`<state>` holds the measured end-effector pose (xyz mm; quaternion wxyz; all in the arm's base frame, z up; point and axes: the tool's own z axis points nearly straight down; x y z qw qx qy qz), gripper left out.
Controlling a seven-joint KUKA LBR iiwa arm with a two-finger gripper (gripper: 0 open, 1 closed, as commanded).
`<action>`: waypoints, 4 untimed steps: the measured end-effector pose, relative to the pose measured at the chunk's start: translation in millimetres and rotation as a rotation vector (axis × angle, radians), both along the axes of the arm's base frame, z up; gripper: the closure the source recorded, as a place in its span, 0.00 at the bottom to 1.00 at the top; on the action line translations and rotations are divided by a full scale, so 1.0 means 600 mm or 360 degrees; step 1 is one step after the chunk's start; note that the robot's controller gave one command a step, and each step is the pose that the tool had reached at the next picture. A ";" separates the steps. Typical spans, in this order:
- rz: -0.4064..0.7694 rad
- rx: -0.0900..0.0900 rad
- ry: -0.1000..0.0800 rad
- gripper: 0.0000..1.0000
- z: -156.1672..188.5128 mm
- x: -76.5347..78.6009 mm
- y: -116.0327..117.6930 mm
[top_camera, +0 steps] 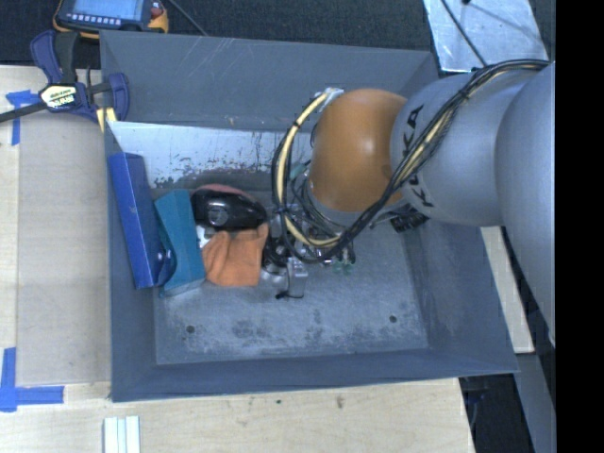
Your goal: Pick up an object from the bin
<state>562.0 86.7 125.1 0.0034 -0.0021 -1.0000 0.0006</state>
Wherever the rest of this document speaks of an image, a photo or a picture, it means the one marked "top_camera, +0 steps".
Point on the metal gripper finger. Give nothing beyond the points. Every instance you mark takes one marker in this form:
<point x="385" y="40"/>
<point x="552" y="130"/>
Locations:
<point x="273" y="279"/>
<point x="297" y="279"/>

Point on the orange cloth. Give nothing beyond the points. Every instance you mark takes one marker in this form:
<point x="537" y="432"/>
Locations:
<point x="233" y="262"/>

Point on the grey metal bin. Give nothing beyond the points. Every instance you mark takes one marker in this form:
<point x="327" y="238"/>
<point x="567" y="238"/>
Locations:
<point x="292" y="328"/>

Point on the black rounded plastic device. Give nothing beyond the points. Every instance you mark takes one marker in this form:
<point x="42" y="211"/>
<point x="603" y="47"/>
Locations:
<point x="236" y="210"/>

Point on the small white object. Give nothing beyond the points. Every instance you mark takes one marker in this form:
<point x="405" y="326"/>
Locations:
<point x="203" y="236"/>

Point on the red-brown rounded object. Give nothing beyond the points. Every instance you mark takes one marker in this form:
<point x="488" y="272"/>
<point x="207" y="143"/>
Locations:
<point x="222" y="188"/>

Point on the teal flat block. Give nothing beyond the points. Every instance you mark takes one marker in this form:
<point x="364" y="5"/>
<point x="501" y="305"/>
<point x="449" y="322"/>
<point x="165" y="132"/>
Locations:
<point x="181" y="243"/>

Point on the blue flat block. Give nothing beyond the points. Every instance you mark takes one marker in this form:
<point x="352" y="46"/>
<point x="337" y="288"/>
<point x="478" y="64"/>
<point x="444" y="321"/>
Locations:
<point x="137" y="220"/>

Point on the pale wood board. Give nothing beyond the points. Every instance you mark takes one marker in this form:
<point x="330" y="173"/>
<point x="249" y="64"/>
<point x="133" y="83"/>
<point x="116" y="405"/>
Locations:
<point x="61" y="253"/>

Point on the black cylinder on white bracket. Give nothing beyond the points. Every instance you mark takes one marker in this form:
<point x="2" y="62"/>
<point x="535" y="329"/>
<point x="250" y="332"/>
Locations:
<point x="408" y="222"/>

